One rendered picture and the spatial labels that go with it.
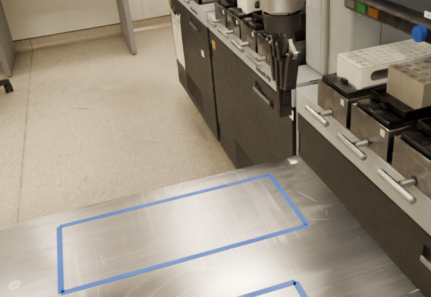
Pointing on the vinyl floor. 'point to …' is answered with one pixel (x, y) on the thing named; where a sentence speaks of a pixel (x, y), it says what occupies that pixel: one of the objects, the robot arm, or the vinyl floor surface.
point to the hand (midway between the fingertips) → (283, 101)
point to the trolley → (204, 243)
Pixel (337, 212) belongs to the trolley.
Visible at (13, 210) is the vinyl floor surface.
